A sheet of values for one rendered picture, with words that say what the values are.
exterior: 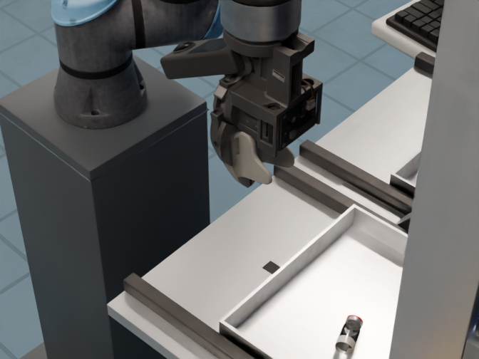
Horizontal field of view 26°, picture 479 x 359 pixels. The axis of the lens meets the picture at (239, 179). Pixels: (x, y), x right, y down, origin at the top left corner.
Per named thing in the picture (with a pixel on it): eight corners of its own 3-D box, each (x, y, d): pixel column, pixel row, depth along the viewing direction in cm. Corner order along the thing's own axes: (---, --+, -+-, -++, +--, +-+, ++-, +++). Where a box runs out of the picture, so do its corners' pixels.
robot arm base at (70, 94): (35, 99, 171) (27, 50, 164) (107, 61, 178) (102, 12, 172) (94, 142, 163) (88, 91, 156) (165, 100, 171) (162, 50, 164)
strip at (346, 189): (430, 232, 135) (435, 199, 131) (416, 244, 134) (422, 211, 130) (343, 183, 142) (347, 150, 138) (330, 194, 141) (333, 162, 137)
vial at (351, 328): (341, 357, 121) (352, 330, 124) (356, 353, 119) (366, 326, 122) (331, 344, 120) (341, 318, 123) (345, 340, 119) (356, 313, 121)
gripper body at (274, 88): (272, 164, 101) (275, 63, 93) (207, 127, 105) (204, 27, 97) (321, 127, 105) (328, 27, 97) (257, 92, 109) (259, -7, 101)
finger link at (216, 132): (222, 173, 106) (220, 105, 100) (210, 167, 107) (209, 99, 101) (252, 151, 109) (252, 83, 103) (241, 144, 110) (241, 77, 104)
